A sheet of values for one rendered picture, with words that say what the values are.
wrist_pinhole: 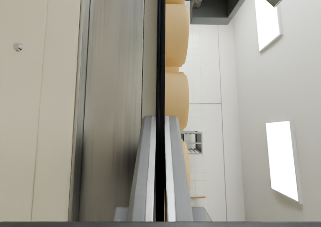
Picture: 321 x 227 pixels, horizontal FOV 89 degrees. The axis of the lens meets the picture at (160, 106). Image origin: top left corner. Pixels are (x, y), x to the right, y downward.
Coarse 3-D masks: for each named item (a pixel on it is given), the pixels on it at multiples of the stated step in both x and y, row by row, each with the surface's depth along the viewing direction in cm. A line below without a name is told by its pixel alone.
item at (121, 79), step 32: (96, 0) 14; (128, 0) 14; (96, 32) 14; (128, 32) 14; (96, 64) 14; (128, 64) 14; (96, 96) 14; (128, 96) 14; (96, 128) 14; (128, 128) 13; (96, 160) 13; (128, 160) 13; (96, 192) 13; (128, 192) 13
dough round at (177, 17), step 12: (168, 12) 12; (180, 12) 12; (168, 24) 12; (180, 24) 12; (168, 36) 12; (180, 36) 12; (168, 48) 12; (180, 48) 12; (168, 60) 13; (180, 60) 13
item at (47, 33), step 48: (0, 0) 13; (48, 0) 14; (0, 48) 13; (48, 48) 13; (0, 96) 13; (48, 96) 13; (0, 144) 12; (48, 144) 12; (0, 192) 12; (48, 192) 12
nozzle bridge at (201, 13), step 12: (192, 0) 64; (204, 0) 64; (216, 0) 64; (228, 0) 63; (240, 0) 55; (192, 12) 64; (204, 12) 64; (216, 12) 64; (228, 12) 63; (204, 24) 68; (216, 24) 68
